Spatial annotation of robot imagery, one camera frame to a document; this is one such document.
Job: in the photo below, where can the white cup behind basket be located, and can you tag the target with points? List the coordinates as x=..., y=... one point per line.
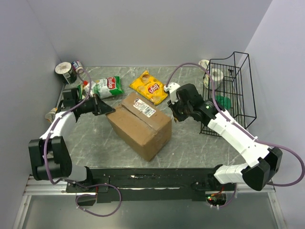
x=204, y=63

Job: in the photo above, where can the brown cardboard box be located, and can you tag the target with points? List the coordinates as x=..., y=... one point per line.
x=141, y=125

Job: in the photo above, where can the black wire basket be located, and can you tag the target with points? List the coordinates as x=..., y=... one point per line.
x=232, y=78

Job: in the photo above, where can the white cup in basket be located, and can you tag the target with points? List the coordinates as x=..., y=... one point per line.
x=217, y=77

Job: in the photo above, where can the green object in basket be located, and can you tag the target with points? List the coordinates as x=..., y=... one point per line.
x=224, y=101

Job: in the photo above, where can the orange white cup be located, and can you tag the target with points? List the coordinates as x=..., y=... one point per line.
x=50, y=116

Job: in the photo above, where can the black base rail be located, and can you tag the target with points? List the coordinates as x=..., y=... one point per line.
x=143, y=184

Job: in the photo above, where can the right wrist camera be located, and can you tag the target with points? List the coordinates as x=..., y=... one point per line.
x=171, y=89

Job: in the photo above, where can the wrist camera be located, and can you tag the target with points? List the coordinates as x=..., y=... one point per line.
x=71, y=97
x=171, y=89

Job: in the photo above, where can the yellow Lays chips bag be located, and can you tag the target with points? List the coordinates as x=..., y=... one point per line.
x=149, y=87

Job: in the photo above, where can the green Chuba chips bag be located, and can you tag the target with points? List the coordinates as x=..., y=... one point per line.
x=104, y=87

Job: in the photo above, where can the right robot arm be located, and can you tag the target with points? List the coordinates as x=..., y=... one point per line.
x=261, y=161

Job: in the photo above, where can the blue white can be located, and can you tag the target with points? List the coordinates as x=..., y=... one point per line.
x=78, y=67

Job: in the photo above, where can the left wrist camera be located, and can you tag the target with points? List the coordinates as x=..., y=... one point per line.
x=71, y=97

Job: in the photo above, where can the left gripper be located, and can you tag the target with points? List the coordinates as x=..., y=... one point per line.
x=99, y=107

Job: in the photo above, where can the dark cup white lid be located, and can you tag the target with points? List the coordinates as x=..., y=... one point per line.
x=66, y=72

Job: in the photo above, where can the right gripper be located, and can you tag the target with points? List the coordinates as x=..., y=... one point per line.
x=174, y=108

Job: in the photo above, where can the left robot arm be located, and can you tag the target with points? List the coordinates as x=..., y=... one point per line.
x=49, y=156

